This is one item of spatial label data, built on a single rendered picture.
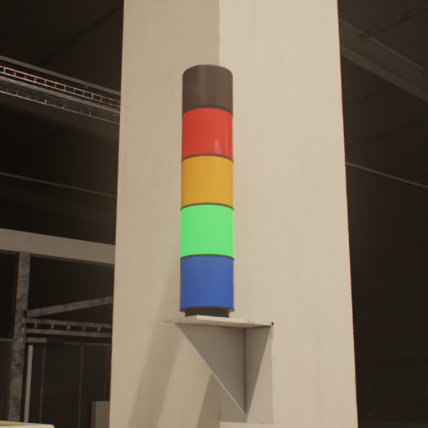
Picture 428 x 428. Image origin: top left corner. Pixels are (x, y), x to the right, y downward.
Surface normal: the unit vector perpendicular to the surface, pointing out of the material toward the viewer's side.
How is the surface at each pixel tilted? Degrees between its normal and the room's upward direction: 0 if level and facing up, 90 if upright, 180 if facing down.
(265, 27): 90
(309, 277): 90
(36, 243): 90
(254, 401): 90
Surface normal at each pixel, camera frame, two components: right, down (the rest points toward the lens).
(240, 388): 0.63, -0.19
